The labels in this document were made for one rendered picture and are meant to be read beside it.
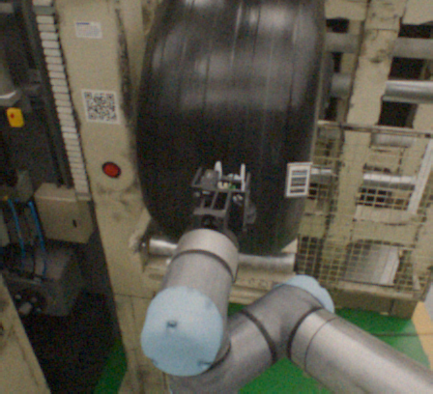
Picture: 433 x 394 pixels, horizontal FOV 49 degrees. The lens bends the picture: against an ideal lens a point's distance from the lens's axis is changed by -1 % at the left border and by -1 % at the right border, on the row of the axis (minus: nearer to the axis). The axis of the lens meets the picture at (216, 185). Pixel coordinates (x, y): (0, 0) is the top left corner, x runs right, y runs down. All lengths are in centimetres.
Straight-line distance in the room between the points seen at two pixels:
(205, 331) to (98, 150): 69
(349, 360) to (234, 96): 42
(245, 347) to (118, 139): 61
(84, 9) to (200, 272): 59
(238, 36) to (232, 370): 49
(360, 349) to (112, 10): 68
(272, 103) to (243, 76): 6
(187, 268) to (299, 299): 16
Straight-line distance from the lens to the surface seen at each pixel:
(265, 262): 106
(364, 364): 52
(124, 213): 116
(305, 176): 77
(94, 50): 96
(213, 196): 60
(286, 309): 58
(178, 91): 76
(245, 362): 56
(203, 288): 48
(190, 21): 80
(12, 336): 140
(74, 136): 109
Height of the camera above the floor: 168
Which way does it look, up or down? 38 degrees down
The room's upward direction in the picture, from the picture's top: straight up
